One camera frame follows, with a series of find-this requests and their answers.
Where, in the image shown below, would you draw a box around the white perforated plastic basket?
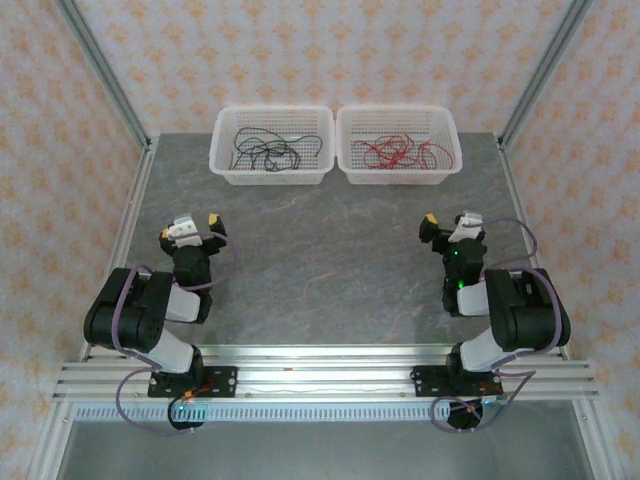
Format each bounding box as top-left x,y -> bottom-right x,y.
208,104 -> 335,187
334,104 -> 464,186

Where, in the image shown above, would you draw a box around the grey slotted cable duct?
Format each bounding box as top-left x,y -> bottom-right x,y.
73,402 -> 504,422

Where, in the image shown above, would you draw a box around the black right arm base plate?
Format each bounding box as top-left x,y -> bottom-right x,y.
412,364 -> 502,400

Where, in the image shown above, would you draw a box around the black arm base housing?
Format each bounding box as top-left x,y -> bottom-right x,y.
444,397 -> 503,434
167,398 -> 207,432

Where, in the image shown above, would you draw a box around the black wires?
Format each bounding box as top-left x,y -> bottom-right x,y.
384,132 -> 441,169

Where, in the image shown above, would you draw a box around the grey metal lower shelf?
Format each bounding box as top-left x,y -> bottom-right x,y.
54,404 -> 601,480

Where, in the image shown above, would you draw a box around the aluminium table side rail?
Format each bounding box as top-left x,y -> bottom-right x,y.
79,139 -> 161,361
497,139 -> 571,361

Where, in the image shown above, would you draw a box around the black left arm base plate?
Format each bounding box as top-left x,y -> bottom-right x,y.
148,366 -> 239,400

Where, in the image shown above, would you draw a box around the black cable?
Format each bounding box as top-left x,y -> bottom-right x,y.
259,134 -> 324,164
230,147 -> 281,174
238,139 -> 300,174
234,127 -> 301,171

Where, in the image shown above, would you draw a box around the aluminium frame post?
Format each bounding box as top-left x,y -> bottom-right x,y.
497,0 -> 596,149
53,0 -> 154,151

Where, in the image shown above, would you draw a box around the aluminium mounting rail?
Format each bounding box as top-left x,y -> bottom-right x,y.
52,343 -> 599,404

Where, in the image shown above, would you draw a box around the red cable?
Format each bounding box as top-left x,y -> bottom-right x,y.
363,142 -> 407,170
354,132 -> 416,161
419,139 -> 454,170

